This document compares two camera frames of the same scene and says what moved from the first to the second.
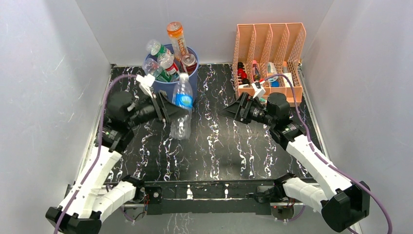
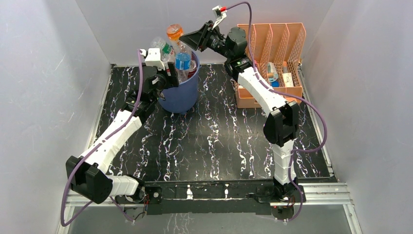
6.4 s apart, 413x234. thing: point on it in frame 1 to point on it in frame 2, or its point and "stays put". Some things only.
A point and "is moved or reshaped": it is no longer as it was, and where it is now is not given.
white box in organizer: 289,76 stays put
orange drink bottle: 175,31 stays put
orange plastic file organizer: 267,59 stays put
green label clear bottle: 156,47 is moved or reshaped
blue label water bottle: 182,97 to 183,63
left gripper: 167,109 to 171,81
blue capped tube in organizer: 272,70 stays put
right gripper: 244,108 to 206,35
